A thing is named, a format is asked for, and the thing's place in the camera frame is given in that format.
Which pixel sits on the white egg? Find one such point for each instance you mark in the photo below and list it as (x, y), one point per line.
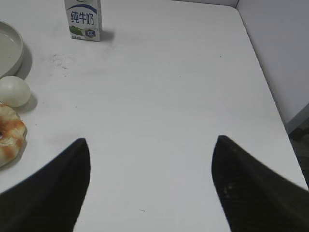
(14, 91)

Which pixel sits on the beige round plate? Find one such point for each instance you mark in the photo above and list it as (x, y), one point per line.
(11, 50)

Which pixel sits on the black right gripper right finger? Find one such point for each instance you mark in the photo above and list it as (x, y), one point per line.
(254, 198)

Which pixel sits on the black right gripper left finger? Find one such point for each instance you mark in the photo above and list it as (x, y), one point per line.
(51, 199)

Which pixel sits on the orange striped ring bread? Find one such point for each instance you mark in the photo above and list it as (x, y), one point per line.
(12, 130)

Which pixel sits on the white blue milk carton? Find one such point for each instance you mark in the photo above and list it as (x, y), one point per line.
(84, 19)

